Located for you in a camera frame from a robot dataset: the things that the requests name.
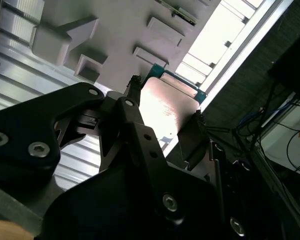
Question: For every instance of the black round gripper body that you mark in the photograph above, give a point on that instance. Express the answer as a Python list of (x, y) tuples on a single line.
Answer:
[(115, 207)]

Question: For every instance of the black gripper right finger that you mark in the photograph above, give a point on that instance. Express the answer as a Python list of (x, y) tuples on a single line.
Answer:
[(193, 147)]

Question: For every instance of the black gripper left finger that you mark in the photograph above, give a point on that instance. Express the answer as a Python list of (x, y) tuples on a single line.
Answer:
[(27, 125)]

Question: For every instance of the silver CPU green board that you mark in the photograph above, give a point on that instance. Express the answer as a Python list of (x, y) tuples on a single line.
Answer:
[(165, 105)]

